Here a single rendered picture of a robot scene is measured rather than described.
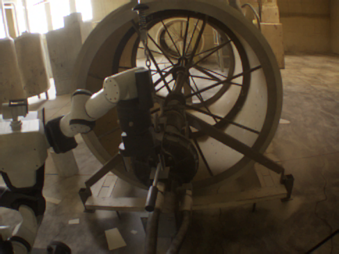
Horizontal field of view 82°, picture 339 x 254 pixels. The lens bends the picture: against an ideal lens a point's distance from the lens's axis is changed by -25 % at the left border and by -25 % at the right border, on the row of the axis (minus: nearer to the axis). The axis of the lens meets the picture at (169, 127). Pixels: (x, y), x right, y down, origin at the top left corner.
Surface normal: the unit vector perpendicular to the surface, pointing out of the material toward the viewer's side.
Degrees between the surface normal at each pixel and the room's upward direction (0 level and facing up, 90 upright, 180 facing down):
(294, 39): 90
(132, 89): 90
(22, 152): 96
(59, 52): 90
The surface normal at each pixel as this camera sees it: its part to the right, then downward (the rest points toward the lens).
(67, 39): -0.08, 0.40
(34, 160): 0.48, 0.39
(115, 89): -0.60, 0.39
